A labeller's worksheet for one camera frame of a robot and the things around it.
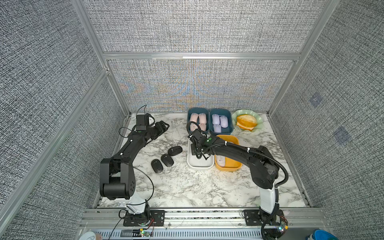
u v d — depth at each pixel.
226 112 1.13
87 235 0.67
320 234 0.61
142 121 0.70
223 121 1.11
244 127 1.06
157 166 0.90
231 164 0.90
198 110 1.15
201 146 0.70
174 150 0.95
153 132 0.78
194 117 1.13
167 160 0.92
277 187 0.54
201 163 0.89
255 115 1.11
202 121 1.13
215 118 1.13
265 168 0.52
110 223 0.73
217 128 1.06
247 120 1.06
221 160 0.90
